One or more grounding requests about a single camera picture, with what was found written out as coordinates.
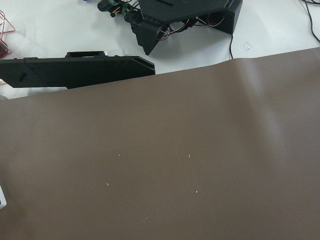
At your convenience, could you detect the brown table mat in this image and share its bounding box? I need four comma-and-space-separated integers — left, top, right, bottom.
0, 48, 320, 240

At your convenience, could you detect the black long plastic case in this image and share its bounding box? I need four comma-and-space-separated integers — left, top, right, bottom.
0, 51, 156, 89

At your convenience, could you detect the black angular plastic stand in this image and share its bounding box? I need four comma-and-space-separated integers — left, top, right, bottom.
124, 0, 243, 56

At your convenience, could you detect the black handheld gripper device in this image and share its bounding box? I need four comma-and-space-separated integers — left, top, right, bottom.
97, 0, 140, 18

